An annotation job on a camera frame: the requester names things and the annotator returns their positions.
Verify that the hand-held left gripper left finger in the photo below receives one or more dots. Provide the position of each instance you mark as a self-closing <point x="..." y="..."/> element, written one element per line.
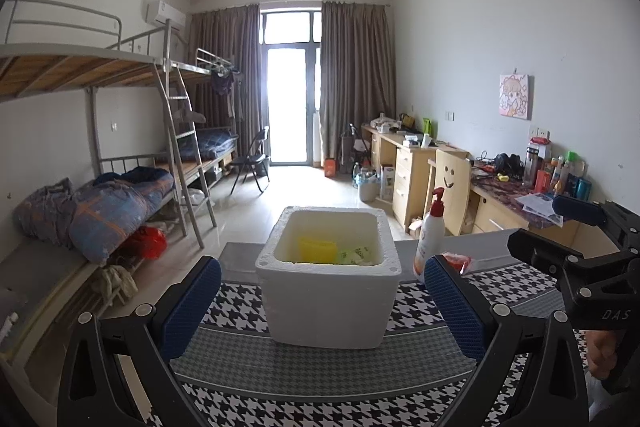
<point x="192" y="307"/>

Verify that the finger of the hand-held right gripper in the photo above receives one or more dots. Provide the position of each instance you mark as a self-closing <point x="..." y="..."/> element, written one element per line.
<point x="577" y="209"/>
<point x="535" y="247"/>

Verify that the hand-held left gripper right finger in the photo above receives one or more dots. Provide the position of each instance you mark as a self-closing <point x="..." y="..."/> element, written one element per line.
<point x="457" y="307"/>

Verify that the white foam box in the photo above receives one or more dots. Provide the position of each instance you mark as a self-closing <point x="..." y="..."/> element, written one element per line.
<point x="325" y="307"/>

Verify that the yellow ridged sponge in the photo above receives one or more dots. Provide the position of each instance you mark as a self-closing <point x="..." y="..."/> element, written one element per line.
<point x="317" y="251"/>

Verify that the person's right forearm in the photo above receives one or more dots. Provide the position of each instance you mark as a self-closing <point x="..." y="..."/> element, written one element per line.
<point x="597" y="399"/>

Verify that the person's right hand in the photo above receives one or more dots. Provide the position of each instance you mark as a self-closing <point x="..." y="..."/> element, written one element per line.
<point x="602" y="354"/>

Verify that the row of toiletry bottles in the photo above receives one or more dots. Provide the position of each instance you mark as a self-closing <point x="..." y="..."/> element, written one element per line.
<point x="565" y="177"/>

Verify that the printed papers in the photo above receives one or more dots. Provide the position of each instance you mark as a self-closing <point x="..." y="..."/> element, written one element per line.
<point x="537" y="204"/>

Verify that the red snack packet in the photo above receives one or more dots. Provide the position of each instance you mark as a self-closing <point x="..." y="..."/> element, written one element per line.
<point x="457" y="262"/>

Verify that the wooden desk with patterned cover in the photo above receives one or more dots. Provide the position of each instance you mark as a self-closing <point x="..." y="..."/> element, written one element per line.
<point x="495" y="213"/>

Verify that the dark thermos flask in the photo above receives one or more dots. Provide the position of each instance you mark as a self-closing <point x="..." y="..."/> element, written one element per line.
<point x="531" y="167"/>

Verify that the red plastic bag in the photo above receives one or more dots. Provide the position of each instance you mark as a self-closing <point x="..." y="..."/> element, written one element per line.
<point x="145" y="243"/>

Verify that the white lotion pump bottle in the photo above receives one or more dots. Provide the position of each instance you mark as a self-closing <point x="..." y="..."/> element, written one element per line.
<point x="430" y="232"/>

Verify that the beige rag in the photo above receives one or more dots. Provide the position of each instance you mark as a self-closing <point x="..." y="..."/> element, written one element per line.
<point x="115" y="284"/>

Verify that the black headphones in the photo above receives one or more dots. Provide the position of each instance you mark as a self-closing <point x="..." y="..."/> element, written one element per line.
<point x="507" y="163"/>

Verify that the wooden smiley face chair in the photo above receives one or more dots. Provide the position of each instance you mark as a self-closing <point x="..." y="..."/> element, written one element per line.
<point x="452" y="187"/>

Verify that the blue plaid quilt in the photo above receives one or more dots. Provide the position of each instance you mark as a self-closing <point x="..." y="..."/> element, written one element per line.
<point x="115" y="212"/>

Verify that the houndstooth tablecloth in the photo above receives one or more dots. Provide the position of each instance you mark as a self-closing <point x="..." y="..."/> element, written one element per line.
<point x="300" y="367"/>

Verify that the wooden desk with drawers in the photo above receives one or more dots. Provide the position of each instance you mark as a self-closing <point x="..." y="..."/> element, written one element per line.
<point x="407" y="177"/>

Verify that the white bucket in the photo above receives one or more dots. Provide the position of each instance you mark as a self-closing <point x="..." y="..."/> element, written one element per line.
<point x="367" y="189"/>

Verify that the black folding chair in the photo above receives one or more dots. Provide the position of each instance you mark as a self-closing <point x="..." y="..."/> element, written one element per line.
<point x="250" y="164"/>

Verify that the green packet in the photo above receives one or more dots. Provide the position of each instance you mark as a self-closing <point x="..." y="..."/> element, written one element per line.
<point x="428" y="126"/>

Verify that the dark blue bedding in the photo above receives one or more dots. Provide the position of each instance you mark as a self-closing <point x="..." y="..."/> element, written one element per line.
<point x="210" y="142"/>

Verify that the grey purple quilt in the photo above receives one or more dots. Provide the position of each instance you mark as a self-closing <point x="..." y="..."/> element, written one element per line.
<point x="45" y="214"/>

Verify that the orange box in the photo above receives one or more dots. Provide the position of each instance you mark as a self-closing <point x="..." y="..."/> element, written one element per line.
<point x="330" y="168"/>

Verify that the black trolley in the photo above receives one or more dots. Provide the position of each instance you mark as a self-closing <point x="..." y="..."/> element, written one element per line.
<point x="350" y="147"/>

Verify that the glass balcony door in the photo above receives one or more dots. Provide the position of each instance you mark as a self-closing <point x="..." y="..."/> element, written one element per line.
<point x="290" y="107"/>

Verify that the dark hanging clothes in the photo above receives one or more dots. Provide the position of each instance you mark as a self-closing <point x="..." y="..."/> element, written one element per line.
<point x="222" y="84"/>

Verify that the small metal bunk bed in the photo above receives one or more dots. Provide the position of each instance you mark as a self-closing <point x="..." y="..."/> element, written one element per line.
<point x="200" y="69"/>

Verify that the brown curtain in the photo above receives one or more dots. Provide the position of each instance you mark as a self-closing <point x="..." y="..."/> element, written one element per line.
<point x="225" y="37"/>
<point x="357" y="82"/>

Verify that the large metal bunk bed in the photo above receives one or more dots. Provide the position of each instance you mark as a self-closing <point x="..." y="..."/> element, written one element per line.
<point x="75" y="67"/>

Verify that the white air conditioner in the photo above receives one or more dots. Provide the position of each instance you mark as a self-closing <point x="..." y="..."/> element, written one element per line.
<point x="165" y="13"/>

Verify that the white wall socket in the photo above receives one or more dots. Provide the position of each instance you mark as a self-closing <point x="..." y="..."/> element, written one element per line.
<point x="539" y="134"/>

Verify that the pink cartoon wall poster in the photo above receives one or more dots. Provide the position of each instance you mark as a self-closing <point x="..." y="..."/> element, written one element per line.
<point x="514" y="97"/>

